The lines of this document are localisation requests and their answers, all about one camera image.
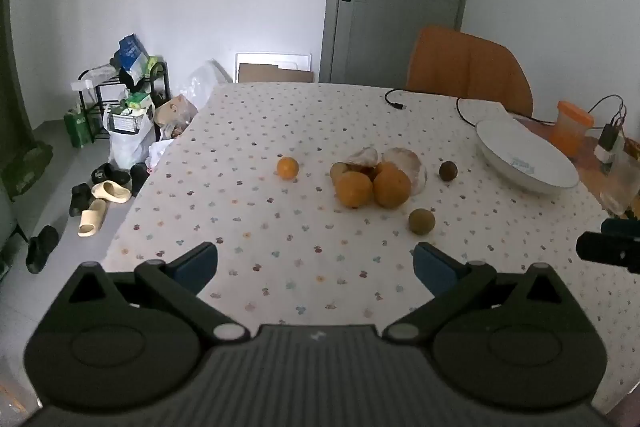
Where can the white plastic bag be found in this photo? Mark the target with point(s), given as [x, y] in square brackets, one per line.
[127, 147]

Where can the white flat box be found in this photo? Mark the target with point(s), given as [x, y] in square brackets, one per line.
[92, 79]

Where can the black shoe rack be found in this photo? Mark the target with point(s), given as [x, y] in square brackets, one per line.
[162, 82]

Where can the green box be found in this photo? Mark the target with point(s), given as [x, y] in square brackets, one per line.
[77, 129]

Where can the camouflage green bag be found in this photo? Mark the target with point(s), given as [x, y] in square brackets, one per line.
[25, 169]

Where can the black shoe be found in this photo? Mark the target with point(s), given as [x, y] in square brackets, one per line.
[80, 199]
[110, 173]
[42, 249]
[139, 177]

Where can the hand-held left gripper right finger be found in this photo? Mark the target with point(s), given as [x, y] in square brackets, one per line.
[434, 269]

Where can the clear plastic bag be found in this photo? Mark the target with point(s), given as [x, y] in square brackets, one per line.
[205, 84]

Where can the brown paper bag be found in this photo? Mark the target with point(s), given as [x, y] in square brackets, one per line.
[175, 114]

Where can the small orange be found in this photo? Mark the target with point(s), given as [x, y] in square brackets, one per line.
[287, 168]

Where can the cardboard box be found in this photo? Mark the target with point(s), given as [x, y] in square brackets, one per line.
[272, 57]

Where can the floral tablecloth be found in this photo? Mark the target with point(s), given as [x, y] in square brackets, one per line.
[250, 217]

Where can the white bowl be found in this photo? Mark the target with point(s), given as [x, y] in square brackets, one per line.
[505, 147]

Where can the beige slipper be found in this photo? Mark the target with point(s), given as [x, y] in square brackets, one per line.
[91, 219]
[112, 192]

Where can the orange lidded plastic cup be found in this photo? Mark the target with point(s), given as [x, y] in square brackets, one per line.
[570, 132]

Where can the brown cardboard sheet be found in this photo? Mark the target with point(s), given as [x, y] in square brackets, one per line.
[265, 74]

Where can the dark green door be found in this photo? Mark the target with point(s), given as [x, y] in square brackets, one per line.
[10, 57]

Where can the dark passion fruit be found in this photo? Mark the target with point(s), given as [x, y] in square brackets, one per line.
[448, 171]

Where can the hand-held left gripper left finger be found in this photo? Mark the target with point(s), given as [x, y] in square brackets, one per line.
[195, 266]

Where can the blue packet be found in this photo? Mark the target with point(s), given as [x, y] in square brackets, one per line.
[131, 54]

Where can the orange chair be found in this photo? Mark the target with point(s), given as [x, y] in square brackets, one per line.
[465, 62]

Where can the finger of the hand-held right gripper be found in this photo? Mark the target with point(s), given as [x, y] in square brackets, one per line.
[607, 249]

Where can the green kiwi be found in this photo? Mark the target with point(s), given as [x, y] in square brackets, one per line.
[422, 222]
[338, 172]

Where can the large orange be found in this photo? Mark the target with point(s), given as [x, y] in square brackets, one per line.
[354, 190]
[392, 187]

